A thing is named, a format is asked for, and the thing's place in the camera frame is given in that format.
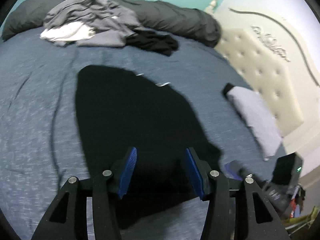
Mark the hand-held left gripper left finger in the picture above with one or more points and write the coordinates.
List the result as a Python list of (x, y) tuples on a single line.
[(127, 175)]

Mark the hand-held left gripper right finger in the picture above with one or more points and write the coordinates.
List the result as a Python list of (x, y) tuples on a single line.
[(195, 175)]

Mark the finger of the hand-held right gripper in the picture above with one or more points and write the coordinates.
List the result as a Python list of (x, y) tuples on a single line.
[(232, 170)]

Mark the black sweater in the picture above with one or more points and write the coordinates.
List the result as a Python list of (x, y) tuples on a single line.
[(137, 117)]

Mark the pile of grey white clothes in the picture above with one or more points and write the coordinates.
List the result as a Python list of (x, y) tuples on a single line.
[(95, 12)]

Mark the colourful floor clutter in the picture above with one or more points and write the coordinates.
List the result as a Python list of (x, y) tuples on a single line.
[(300, 210)]

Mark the folded light grey garment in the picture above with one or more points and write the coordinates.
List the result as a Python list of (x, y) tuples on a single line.
[(257, 120)]

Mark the cream tufted headboard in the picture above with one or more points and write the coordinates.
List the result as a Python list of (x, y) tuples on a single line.
[(262, 62)]

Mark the bed with blue sheet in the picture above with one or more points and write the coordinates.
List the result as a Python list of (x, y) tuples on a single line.
[(37, 105)]

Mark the small black garment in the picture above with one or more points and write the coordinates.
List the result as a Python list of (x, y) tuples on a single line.
[(155, 42)]

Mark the white garment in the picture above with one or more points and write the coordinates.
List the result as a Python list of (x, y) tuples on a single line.
[(67, 33)]

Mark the dark grey rolled duvet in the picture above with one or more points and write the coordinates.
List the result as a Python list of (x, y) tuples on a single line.
[(180, 17)]

